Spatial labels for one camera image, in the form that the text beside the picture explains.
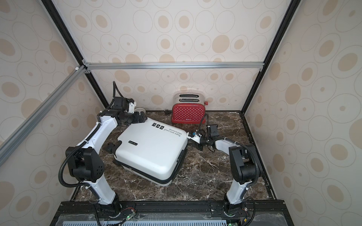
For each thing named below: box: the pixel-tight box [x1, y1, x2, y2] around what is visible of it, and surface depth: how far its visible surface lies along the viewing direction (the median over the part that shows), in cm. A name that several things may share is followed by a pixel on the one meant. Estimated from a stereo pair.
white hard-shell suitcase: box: [107, 117, 189, 187], surface depth 77 cm
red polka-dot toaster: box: [171, 91, 209, 124], surface depth 108 cm
